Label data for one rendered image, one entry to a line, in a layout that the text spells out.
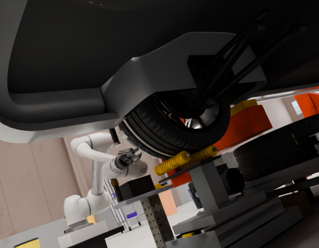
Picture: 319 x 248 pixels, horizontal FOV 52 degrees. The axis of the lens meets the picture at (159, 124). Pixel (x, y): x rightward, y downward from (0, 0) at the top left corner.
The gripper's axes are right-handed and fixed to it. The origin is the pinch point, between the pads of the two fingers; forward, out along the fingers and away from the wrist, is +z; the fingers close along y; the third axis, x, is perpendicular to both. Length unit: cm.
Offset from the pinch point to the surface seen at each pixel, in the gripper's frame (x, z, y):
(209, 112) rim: 33.7, 19.1, -23.4
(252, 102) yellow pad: 58, 25, -48
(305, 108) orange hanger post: 188, -36, -175
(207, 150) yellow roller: 3.7, 26.4, -22.8
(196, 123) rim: 32.1, 7.6, -23.6
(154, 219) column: -2, -59, -51
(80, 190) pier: 361, -953, -199
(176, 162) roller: -4.6, 15.5, -14.3
